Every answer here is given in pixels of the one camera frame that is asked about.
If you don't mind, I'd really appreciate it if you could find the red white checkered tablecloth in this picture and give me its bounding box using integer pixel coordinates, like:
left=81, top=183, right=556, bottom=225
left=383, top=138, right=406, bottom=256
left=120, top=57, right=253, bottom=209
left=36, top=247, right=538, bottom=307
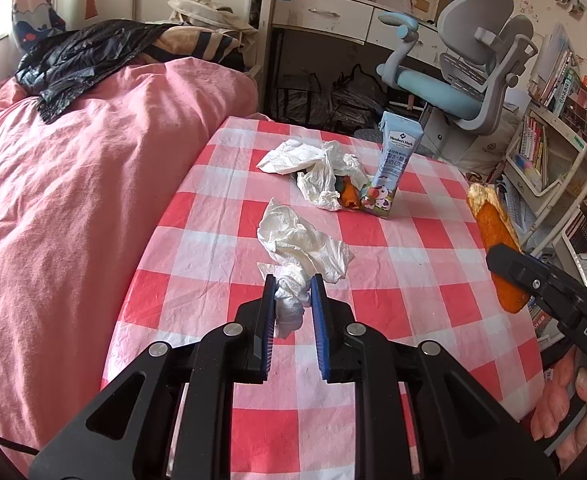
left=103, top=118, right=543, bottom=479

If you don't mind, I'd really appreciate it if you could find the beige tote bag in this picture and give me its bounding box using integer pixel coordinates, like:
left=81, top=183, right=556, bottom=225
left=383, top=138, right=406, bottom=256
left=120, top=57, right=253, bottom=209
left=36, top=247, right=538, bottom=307
left=168, top=0, right=257, bottom=35

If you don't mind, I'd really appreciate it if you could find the cartoon pink curtain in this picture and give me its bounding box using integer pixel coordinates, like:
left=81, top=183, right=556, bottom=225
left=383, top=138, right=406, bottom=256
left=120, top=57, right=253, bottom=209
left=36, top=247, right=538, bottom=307
left=12, top=0, right=66, bottom=53

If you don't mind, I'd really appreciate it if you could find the orange white snack bag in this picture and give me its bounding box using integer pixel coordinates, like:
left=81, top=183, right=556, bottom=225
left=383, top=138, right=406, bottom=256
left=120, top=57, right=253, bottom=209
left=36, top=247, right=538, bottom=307
left=466, top=183, right=530, bottom=314

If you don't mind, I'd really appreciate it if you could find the pink bed duvet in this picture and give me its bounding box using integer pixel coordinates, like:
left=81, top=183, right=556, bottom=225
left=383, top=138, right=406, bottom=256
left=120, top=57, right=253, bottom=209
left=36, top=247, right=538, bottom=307
left=0, top=58, right=258, bottom=448

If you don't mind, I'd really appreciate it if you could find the white desk with drawers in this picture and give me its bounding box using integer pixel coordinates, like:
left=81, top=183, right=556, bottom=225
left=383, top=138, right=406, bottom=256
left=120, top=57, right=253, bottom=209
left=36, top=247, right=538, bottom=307
left=258, top=0, right=455, bottom=106

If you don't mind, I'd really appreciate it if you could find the white paper wad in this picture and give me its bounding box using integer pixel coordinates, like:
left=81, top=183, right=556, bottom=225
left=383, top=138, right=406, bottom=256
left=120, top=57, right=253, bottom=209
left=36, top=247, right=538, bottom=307
left=257, top=139, right=371, bottom=211

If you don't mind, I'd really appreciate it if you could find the small orange wrapper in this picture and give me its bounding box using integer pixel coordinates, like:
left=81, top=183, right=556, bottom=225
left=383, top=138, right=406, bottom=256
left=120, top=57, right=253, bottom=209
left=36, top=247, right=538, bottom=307
left=335, top=176, right=362, bottom=210

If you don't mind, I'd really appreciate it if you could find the white tissue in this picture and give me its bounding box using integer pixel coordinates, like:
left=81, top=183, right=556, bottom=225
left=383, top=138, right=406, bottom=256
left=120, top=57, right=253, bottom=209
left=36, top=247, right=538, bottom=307
left=257, top=200, right=353, bottom=339

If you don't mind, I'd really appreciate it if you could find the grey blue office chair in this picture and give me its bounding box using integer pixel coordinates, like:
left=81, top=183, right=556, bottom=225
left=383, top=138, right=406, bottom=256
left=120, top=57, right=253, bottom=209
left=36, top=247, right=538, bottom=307
left=377, top=0, right=539, bottom=136

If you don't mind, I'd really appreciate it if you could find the striped beige pillow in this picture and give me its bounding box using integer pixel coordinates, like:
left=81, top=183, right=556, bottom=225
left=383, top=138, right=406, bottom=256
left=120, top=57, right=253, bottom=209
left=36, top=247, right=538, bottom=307
left=137, top=25, right=246, bottom=72

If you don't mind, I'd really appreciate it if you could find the black plastic bag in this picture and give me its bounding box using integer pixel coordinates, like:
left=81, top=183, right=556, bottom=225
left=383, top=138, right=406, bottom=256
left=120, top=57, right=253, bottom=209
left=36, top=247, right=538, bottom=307
left=15, top=20, right=170, bottom=124

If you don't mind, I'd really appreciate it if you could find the black thin cable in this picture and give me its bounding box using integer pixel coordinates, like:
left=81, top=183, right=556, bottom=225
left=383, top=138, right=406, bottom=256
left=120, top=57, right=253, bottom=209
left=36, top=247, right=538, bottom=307
left=0, top=433, right=41, bottom=458

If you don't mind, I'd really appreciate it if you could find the person's right hand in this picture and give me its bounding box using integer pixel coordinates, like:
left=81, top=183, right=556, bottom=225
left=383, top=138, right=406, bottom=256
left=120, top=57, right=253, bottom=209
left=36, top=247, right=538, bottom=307
left=531, top=347, right=587, bottom=470

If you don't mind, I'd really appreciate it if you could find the blue milk carton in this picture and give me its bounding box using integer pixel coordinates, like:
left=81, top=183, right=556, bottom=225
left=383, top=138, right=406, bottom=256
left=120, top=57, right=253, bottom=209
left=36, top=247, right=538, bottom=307
left=361, top=112, right=423, bottom=218

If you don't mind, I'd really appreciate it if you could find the white bookshelf with books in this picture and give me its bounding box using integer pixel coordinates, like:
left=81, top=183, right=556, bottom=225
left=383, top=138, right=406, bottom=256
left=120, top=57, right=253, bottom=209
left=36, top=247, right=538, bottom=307
left=497, top=23, right=587, bottom=286

